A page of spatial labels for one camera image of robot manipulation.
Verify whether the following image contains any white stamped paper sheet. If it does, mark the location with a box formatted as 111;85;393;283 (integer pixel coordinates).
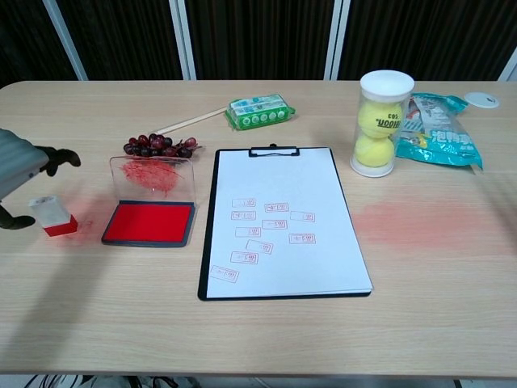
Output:
205;148;373;299

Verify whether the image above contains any red ink pad case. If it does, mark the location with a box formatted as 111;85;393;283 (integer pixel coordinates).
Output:
100;155;200;248

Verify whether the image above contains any yellow tennis ball with print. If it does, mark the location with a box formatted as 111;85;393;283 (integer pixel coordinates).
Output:
357;100;404;133

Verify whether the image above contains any dark red grape bunch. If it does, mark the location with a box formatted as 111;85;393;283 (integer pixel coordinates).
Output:
123;133;203;159

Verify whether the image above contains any thin wooden stick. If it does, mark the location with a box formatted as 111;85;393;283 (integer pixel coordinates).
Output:
154;108;229;134

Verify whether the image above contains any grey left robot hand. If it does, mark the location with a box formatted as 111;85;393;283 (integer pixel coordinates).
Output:
0;128;82;231

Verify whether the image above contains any black clipboard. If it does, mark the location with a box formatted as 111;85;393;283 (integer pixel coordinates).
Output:
196;144;374;302

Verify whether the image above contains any red rubber stamp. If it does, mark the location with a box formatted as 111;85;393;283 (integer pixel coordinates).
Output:
27;195;78;238

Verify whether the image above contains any green tissue pack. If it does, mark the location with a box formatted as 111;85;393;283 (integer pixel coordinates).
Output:
224;93;296;132

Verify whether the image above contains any plain yellow tennis ball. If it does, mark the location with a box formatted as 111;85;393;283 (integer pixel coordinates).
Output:
354;133;395;168

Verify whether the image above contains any teal snack bag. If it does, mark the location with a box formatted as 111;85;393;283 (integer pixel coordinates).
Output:
394;91;485;175

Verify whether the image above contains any white round table cap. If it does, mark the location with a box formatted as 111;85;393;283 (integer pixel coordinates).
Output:
463;91;501;109

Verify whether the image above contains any clear tennis ball tube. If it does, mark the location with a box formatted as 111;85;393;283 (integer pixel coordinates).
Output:
349;69;416;178

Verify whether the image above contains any white partition post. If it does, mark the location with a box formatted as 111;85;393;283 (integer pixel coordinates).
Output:
42;0;89;81
498;52;517;82
324;0;351;81
169;0;198;81

